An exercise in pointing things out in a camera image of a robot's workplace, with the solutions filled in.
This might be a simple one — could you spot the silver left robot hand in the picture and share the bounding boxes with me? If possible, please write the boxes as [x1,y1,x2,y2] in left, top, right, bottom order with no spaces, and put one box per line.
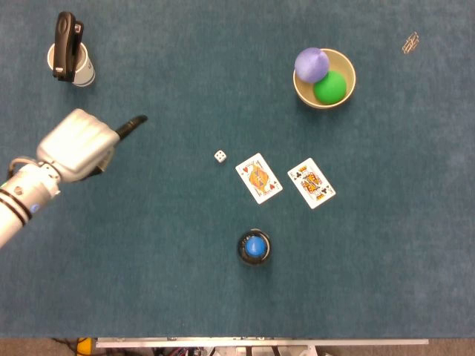
[36,108,149,183]

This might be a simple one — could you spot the white paper cup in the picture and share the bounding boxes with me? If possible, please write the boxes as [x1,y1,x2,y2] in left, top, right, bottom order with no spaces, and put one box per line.
[47,42,96,88]

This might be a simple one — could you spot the black stapler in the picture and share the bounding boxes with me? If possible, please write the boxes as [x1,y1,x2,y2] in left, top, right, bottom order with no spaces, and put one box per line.
[52,11,85,82]

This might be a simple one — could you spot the hearts playing card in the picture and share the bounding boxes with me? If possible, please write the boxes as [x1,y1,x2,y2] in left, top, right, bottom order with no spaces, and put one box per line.
[235,152,284,205]

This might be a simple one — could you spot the clubs king playing card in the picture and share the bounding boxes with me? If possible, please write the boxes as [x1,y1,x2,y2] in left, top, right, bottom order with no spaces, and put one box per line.
[287,157,337,210]

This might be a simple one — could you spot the purple ball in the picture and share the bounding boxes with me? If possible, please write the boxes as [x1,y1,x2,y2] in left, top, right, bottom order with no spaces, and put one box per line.
[294,47,331,83]

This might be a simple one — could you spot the green ball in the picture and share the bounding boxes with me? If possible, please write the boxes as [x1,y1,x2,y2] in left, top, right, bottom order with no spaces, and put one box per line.
[312,70,348,105]

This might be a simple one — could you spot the beige bowl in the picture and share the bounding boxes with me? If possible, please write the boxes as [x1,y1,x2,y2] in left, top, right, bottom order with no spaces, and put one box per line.
[292,48,357,110]

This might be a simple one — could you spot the metal paper clips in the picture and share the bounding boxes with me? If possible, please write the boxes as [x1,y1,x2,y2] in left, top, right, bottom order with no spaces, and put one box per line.
[402,31,421,55]

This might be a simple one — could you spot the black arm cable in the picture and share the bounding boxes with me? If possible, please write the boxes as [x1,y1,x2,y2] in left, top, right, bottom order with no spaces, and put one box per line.
[7,157,38,179]

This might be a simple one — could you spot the aluminium frame rail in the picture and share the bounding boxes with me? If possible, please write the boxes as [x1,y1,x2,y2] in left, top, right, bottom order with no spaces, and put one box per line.
[95,337,430,349]

